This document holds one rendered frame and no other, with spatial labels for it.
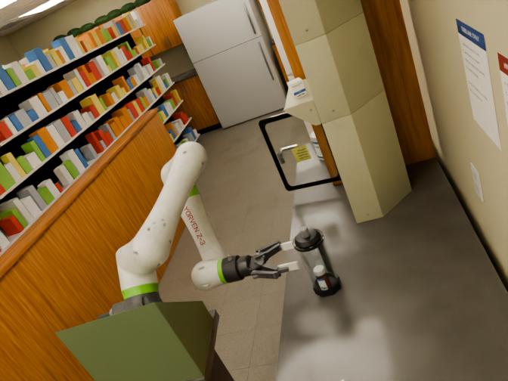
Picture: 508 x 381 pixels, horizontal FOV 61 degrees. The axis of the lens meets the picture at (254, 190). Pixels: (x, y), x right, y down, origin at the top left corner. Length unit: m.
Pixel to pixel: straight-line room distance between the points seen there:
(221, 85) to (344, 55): 5.31
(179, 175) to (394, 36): 1.04
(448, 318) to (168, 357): 0.86
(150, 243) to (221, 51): 5.47
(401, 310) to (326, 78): 0.81
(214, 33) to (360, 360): 5.79
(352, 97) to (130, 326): 1.08
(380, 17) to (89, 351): 1.64
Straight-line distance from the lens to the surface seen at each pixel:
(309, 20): 1.54
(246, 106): 6.87
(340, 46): 1.59
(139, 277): 1.55
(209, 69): 6.81
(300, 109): 1.62
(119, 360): 1.56
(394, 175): 1.85
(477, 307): 1.43
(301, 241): 1.44
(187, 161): 1.60
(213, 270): 1.57
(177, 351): 1.48
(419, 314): 1.43
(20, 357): 2.84
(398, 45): 1.96
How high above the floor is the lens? 1.98
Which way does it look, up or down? 25 degrees down
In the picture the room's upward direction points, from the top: 25 degrees counter-clockwise
